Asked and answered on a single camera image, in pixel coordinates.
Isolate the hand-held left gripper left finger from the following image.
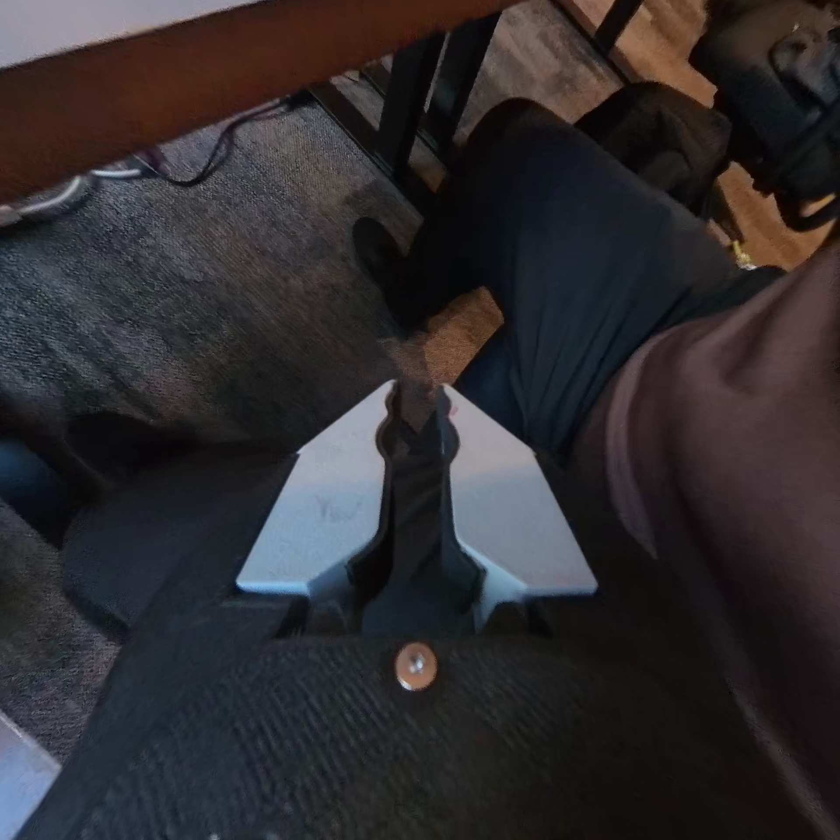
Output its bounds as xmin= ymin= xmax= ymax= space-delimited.
xmin=235 ymin=381 xmax=399 ymax=614

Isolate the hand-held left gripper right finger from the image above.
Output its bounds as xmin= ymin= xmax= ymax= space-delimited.
xmin=438 ymin=385 xmax=599 ymax=627

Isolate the person's torso in brown shirt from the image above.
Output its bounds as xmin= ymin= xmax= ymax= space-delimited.
xmin=577 ymin=243 xmax=840 ymax=840

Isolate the black shoe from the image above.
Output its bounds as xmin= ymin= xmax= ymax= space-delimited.
xmin=352 ymin=217 xmax=434 ymax=339

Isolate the person's leg in dark trousers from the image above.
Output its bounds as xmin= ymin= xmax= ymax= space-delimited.
xmin=407 ymin=98 xmax=742 ymax=460

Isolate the black backpack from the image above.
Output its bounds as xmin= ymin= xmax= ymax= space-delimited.
xmin=577 ymin=82 xmax=732 ymax=217

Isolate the black swivel chair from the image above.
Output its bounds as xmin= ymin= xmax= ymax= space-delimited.
xmin=689 ymin=0 xmax=840 ymax=234

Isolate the black floor cable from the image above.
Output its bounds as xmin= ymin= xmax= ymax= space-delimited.
xmin=157 ymin=98 xmax=296 ymax=188

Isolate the white floor cable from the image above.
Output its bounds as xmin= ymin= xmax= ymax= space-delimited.
xmin=0 ymin=167 xmax=142 ymax=227

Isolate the black desk leg frame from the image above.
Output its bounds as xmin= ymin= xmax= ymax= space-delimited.
xmin=308 ymin=13 xmax=503 ymax=198

